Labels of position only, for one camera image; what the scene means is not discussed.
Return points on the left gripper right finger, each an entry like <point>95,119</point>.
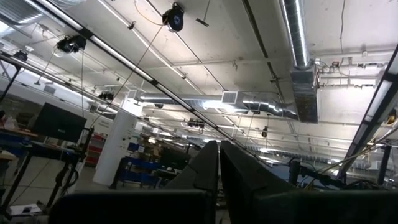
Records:
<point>280,205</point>

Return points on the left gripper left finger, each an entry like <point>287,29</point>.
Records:
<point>155,205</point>

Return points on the blue cart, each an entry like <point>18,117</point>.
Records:
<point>136,169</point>

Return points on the white round pillar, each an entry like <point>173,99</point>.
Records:
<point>116,149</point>

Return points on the red shelf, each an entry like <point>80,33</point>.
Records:
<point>94,149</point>

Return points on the black flat monitor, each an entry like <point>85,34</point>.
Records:
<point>59,123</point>

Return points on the black workshop desk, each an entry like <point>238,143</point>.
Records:
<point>37,147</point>

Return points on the black reel with blue label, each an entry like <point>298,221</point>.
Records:
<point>174,17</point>

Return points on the black upright post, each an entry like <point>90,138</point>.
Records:
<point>293,171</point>

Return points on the silver duct with vent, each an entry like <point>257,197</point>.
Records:
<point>267,105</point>

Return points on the black frame bar with light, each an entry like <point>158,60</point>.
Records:
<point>118,56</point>
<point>376,105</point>

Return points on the silver ceiling duct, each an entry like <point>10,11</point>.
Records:
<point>298,37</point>

